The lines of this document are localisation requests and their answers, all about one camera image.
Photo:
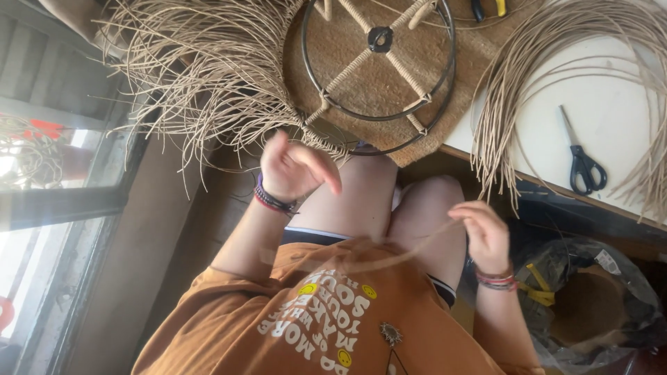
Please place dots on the person's left hand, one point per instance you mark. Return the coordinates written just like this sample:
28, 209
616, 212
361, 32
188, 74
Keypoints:
284, 174

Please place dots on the person's right hand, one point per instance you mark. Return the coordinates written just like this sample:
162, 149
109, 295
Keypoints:
490, 245

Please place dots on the person's left fingers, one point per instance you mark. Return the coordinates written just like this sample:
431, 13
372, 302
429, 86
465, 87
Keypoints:
318, 164

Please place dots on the person's right fingers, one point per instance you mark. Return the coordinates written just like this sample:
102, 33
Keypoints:
482, 213

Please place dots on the single tan rattan strand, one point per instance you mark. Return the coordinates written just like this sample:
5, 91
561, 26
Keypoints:
417, 248

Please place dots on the person's left leg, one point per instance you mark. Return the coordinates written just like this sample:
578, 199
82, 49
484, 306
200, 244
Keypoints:
354, 198

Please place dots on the person's leg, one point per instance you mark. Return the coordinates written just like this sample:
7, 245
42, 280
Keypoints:
424, 218
354, 198

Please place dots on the person's right leg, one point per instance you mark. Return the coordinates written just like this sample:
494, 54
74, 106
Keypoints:
424, 218

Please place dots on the dark shorts with white trim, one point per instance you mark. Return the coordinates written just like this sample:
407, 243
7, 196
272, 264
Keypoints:
305, 238

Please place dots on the brown jute mat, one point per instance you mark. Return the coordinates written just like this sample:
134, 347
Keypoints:
365, 88

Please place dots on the clear plastic bag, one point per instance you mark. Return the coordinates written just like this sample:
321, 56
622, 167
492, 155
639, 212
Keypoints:
615, 250

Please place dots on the loose rattan strands bundle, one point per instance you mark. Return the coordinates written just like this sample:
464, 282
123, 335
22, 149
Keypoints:
521, 78

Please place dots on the woven rattan fringe bundle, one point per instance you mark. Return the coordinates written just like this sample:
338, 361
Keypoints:
219, 62

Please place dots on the brown round container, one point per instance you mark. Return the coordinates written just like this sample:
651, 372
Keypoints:
589, 307

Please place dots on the sun shaped pendant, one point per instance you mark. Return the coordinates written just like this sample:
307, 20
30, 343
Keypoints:
391, 333

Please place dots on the orange printed t-shirt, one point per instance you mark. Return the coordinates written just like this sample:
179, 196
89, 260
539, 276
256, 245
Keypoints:
234, 323

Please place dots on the yellow and black pliers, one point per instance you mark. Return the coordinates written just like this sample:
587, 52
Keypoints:
500, 6

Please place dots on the round metal lampshade frame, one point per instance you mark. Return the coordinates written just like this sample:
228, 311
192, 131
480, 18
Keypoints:
380, 39

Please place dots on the grey window frame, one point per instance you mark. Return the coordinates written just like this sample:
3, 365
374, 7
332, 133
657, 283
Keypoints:
62, 206

